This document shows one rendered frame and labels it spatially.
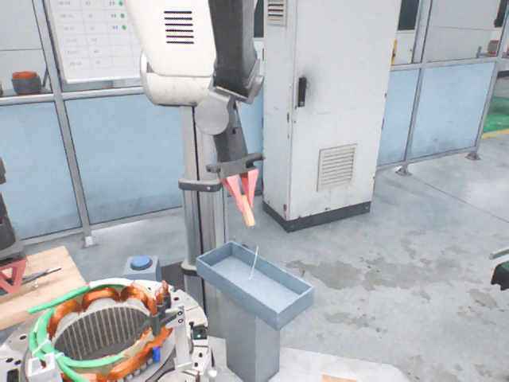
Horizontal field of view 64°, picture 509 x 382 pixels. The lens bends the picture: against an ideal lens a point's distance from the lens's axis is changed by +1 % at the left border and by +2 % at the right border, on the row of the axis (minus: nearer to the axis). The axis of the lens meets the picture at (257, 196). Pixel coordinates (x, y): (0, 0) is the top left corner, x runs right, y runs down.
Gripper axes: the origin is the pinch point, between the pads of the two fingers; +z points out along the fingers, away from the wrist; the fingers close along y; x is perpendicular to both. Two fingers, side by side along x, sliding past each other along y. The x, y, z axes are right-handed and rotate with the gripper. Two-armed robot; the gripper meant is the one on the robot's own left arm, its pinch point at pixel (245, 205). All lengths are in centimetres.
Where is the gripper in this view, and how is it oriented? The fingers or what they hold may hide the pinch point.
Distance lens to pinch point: 76.9
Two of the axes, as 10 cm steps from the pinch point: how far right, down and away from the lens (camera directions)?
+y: 9.2, -2.7, 2.8
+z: 2.3, 9.6, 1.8
